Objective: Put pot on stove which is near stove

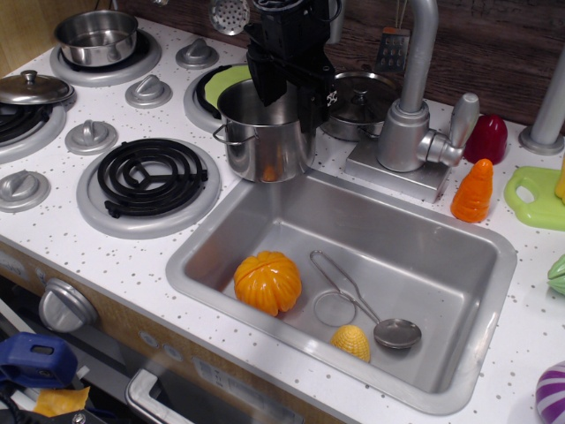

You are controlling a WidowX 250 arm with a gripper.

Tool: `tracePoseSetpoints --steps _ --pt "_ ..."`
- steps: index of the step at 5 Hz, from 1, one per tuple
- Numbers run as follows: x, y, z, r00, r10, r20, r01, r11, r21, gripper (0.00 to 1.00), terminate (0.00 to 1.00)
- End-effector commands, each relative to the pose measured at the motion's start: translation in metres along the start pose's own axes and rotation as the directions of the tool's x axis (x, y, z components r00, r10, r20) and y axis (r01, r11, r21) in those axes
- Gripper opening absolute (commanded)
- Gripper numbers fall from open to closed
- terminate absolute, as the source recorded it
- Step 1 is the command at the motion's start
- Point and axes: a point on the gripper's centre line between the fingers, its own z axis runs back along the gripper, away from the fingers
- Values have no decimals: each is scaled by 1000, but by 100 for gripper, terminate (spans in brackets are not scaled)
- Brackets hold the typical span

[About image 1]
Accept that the blue clamp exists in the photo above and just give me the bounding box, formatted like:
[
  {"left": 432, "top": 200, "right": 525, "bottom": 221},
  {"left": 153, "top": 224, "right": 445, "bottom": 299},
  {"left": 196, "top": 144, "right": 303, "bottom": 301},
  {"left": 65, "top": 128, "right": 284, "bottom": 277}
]
[{"left": 1, "top": 332, "right": 78, "bottom": 389}]

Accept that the silver stove knob middle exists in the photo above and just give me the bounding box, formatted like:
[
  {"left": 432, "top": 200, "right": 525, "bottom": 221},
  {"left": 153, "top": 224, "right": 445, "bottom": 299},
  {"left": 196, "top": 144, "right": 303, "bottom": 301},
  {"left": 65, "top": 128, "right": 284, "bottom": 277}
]
[{"left": 124, "top": 75, "right": 172, "bottom": 109}]

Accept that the wire strainer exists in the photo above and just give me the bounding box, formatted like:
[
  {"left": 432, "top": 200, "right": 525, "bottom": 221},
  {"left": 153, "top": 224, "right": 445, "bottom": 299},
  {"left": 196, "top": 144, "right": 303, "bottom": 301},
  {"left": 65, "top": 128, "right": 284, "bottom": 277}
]
[{"left": 310, "top": 250, "right": 357, "bottom": 328}]

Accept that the silver back left burner ring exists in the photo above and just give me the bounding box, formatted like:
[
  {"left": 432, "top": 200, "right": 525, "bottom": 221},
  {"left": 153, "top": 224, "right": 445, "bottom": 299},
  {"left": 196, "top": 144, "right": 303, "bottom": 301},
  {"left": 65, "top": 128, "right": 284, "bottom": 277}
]
[{"left": 49, "top": 28, "right": 163, "bottom": 88}]

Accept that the steel bowl pot on burner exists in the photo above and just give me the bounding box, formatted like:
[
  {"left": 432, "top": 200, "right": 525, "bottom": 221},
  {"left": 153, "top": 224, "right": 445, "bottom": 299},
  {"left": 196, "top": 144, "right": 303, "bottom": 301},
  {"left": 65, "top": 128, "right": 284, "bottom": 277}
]
[{"left": 54, "top": 10, "right": 139, "bottom": 67}]

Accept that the small lidded steel pan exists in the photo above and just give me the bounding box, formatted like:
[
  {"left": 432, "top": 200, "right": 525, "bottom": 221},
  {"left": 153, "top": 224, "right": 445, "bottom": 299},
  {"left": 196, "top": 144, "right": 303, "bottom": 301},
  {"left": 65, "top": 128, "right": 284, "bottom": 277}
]
[{"left": 321, "top": 71, "right": 399, "bottom": 142}]

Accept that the yellow cloth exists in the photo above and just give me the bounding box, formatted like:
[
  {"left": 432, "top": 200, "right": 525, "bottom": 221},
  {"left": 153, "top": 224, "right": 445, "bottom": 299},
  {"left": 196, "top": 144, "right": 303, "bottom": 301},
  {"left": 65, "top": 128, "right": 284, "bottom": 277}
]
[{"left": 33, "top": 387, "right": 90, "bottom": 417}]

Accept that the silver toy faucet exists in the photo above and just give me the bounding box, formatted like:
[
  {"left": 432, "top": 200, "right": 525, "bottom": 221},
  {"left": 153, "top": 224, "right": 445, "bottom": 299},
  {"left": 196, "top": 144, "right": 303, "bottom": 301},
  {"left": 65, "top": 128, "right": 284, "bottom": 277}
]
[{"left": 344, "top": 0, "right": 480, "bottom": 203}]

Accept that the silver oven door handle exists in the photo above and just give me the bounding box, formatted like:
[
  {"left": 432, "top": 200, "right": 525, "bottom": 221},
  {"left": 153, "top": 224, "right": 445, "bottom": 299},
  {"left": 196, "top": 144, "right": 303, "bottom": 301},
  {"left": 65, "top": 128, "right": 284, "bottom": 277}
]
[{"left": 124, "top": 368, "right": 305, "bottom": 424}]

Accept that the tall steel stock pot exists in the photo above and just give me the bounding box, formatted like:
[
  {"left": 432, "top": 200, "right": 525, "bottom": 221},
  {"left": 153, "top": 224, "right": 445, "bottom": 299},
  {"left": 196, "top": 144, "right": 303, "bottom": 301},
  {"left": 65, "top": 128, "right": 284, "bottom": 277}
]
[{"left": 213, "top": 79, "right": 315, "bottom": 183}]

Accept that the green plastic plate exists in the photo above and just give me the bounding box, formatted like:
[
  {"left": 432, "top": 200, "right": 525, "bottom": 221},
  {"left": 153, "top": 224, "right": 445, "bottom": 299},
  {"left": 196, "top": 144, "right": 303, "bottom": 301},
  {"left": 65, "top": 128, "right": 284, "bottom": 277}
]
[{"left": 204, "top": 64, "right": 251, "bottom": 108}]

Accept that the hanging small grater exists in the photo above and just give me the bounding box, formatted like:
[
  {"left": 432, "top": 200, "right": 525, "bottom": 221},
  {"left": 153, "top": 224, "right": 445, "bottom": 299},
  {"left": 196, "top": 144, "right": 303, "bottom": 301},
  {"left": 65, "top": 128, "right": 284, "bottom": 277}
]
[{"left": 374, "top": 1, "right": 411, "bottom": 73}]

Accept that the black coil front burner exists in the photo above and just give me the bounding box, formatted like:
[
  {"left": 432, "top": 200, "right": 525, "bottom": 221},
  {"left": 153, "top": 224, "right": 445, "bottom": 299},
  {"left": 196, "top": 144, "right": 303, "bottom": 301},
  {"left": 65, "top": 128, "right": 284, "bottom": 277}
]
[{"left": 77, "top": 139, "right": 221, "bottom": 239}]

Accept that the silver post right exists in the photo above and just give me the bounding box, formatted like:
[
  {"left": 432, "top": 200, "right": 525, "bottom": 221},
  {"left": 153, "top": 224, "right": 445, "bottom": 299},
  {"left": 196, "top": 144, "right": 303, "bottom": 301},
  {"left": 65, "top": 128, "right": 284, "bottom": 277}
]
[{"left": 518, "top": 50, "right": 564, "bottom": 155}]

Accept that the green plastic cutting board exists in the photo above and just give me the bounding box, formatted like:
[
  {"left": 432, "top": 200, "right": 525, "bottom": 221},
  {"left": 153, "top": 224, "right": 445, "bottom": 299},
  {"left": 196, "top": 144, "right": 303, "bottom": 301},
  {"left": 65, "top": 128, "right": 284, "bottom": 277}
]
[{"left": 504, "top": 166, "right": 564, "bottom": 231}]

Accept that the black coil left burner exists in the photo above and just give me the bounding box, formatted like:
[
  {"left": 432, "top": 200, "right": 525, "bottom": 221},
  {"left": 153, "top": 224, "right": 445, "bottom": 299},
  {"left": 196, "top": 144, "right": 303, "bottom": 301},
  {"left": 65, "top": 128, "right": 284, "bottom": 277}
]
[{"left": 1, "top": 103, "right": 66, "bottom": 164}]

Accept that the silver back right burner ring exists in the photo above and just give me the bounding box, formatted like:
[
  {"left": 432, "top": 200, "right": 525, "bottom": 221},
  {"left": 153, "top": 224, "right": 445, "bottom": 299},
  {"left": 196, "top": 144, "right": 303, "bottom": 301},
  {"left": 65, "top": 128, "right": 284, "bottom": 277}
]
[{"left": 183, "top": 64, "right": 252, "bottom": 134}]

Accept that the silver stove knob front-left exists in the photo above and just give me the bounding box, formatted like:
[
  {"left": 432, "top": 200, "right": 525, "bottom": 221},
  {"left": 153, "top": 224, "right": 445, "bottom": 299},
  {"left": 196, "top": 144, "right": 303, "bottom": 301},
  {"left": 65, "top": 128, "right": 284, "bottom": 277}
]
[{"left": 1, "top": 170, "right": 51, "bottom": 213}]

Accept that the steel sink basin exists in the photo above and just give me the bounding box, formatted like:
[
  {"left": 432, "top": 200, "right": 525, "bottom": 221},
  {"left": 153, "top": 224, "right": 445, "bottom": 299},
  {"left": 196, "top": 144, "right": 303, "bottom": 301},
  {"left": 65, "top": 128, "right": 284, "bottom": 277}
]
[{"left": 166, "top": 171, "right": 516, "bottom": 415}]

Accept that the black coil burner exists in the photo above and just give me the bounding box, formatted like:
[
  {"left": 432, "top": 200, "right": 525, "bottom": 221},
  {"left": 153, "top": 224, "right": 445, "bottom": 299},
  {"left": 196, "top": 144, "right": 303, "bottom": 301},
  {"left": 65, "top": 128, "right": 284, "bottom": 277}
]
[
  {"left": 77, "top": 139, "right": 221, "bottom": 239},
  {"left": 1, "top": 103, "right": 66, "bottom": 164}
]

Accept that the silver oven dial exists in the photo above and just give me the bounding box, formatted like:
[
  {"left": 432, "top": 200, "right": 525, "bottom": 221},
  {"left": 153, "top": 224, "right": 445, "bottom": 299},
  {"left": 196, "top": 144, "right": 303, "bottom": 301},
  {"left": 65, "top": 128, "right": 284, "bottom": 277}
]
[{"left": 39, "top": 278, "right": 98, "bottom": 333}]

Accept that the steel ladle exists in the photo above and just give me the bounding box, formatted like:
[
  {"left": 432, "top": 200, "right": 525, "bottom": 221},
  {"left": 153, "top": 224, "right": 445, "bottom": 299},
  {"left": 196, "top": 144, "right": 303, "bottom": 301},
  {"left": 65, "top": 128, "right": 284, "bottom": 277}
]
[{"left": 350, "top": 281, "right": 422, "bottom": 350}]

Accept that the silver burner ring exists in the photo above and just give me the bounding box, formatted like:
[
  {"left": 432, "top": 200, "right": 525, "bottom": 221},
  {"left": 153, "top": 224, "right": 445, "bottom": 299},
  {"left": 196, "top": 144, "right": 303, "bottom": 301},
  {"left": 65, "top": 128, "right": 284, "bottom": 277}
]
[
  {"left": 183, "top": 64, "right": 252, "bottom": 134},
  {"left": 49, "top": 28, "right": 163, "bottom": 88}
]

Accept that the orange plastic pumpkin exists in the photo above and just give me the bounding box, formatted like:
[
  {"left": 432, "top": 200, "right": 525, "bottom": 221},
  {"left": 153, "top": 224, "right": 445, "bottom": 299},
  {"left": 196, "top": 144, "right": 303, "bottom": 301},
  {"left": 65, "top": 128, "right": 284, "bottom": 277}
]
[{"left": 233, "top": 251, "right": 302, "bottom": 316}]

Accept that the purple striped plastic vegetable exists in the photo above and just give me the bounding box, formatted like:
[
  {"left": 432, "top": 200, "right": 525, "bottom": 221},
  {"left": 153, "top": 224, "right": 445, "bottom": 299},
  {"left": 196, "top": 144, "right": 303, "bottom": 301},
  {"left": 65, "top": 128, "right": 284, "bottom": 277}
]
[{"left": 535, "top": 361, "right": 564, "bottom": 424}]

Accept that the dark red plastic pepper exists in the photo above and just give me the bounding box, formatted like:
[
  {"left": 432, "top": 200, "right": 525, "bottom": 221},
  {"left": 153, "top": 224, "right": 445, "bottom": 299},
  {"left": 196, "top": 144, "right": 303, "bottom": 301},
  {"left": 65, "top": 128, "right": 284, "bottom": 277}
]
[{"left": 463, "top": 115, "right": 508, "bottom": 165}]

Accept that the hanging slotted spoon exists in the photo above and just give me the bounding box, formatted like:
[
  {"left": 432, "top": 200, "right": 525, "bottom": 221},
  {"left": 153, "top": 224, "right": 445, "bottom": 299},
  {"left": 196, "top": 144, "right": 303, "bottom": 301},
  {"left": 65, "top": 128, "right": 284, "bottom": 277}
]
[{"left": 208, "top": 0, "right": 251, "bottom": 36}]

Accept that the silver stove knob back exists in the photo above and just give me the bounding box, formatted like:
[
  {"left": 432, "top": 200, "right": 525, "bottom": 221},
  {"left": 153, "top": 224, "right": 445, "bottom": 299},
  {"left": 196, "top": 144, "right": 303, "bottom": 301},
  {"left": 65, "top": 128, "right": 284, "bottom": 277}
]
[{"left": 175, "top": 38, "right": 219, "bottom": 70}]

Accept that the silver stove knob front-middle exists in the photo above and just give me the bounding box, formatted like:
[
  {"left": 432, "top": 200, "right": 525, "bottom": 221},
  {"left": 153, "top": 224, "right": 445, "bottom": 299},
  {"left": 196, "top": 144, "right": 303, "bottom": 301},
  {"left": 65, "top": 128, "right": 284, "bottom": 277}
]
[{"left": 64, "top": 119, "right": 118, "bottom": 155}]

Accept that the steel pot lid left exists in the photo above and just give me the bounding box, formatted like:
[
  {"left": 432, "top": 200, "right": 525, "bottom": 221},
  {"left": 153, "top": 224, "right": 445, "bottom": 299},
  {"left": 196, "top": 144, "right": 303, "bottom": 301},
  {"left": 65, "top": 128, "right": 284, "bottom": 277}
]
[{"left": 1, "top": 70, "right": 74, "bottom": 105}]

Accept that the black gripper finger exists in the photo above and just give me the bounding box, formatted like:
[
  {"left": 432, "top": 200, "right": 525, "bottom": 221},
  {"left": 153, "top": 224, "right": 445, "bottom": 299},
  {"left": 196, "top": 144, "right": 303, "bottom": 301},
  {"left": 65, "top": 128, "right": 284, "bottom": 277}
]
[
  {"left": 247, "top": 52, "right": 287, "bottom": 106},
  {"left": 297, "top": 85, "right": 330, "bottom": 133}
]

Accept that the green plastic vegetable right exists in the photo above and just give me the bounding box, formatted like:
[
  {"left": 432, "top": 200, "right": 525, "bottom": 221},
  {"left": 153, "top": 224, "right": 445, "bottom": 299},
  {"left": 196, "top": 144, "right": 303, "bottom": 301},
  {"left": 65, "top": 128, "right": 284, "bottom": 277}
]
[{"left": 547, "top": 254, "right": 565, "bottom": 295}]

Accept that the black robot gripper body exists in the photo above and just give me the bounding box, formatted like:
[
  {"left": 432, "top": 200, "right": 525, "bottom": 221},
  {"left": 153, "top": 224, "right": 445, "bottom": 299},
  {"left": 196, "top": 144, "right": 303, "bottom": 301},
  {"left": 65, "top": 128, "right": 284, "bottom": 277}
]
[{"left": 245, "top": 1, "right": 335, "bottom": 92}]

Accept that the yellow plastic corn piece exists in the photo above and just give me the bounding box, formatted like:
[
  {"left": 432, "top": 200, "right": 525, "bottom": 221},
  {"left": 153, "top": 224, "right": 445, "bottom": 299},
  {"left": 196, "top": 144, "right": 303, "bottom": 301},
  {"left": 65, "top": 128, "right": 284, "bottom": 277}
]
[{"left": 330, "top": 324, "right": 371, "bottom": 362}]

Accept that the orange plastic carrot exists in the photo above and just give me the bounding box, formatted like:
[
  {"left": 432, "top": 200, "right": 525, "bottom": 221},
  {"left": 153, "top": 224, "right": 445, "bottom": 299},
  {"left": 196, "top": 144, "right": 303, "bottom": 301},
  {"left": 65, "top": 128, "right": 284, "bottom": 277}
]
[{"left": 450, "top": 159, "right": 493, "bottom": 223}]

